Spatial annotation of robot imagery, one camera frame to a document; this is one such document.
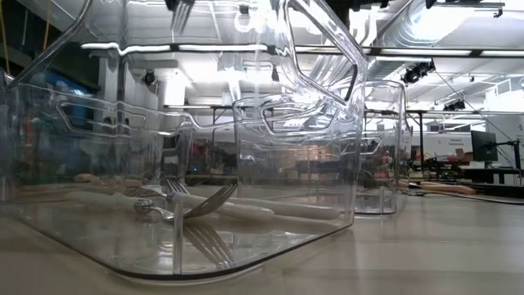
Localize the long ceiling light fixture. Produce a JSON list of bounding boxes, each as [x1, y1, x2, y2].
[[79, 40, 524, 58]]

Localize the clear plastic bin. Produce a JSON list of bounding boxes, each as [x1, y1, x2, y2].
[[232, 79, 412, 216], [0, 69, 193, 206], [286, 130, 384, 193], [0, 0, 368, 284]]

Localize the black ceiling fixture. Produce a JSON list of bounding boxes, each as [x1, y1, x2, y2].
[[443, 99, 467, 112], [401, 60, 436, 84]]

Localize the black background table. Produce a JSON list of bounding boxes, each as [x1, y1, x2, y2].
[[462, 166, 524, 198]]

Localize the yellow cable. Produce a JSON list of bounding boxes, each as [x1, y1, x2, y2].
[[0, 0, 52, 77]]

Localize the silver ceiling duct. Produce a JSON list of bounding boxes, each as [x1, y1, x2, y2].
[[314, 0, 508, 89]]

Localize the white handled fork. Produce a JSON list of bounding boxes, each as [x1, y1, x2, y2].
[[165, 178, 276, 221], [212, 192, 341, 221], [64, 183, 239, 223]]

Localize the light wood handled fork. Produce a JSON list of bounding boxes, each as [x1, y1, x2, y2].
[[399, 179, 479, 196]]

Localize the black computer monitor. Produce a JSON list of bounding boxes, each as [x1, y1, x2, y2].
[[470, 129, 499, 163]]

